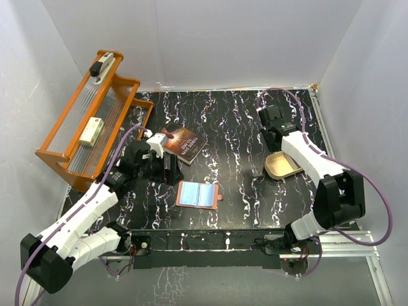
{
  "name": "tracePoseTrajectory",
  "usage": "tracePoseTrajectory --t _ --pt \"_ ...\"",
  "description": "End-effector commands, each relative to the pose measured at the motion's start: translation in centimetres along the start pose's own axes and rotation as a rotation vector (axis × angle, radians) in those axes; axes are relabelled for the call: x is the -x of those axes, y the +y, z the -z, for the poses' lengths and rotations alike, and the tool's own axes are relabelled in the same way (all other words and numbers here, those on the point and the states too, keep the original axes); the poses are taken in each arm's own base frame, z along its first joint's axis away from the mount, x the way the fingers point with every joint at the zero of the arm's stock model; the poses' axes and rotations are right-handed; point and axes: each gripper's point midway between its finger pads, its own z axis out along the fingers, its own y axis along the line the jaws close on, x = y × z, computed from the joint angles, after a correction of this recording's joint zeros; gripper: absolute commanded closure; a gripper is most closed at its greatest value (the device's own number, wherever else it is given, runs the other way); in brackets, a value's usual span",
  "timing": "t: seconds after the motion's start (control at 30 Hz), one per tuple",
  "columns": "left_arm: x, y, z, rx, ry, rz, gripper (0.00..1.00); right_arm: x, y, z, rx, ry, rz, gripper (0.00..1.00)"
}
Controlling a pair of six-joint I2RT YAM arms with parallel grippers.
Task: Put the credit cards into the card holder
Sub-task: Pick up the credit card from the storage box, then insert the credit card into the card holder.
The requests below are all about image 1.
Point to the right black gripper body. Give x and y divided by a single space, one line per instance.
271 146

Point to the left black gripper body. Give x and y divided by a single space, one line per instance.
153 170

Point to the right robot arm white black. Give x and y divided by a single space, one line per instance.
339 197

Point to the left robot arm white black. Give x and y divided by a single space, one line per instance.
51 257

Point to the dark paperback book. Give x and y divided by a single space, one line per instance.
182 142

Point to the beige oval tray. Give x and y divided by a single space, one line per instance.
279 166

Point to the orange wooden shelf rack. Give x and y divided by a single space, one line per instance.
111 100

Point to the small white green box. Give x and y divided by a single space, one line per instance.
91 131

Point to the black white stapler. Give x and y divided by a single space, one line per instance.
99 70

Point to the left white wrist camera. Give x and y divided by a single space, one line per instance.
157 143

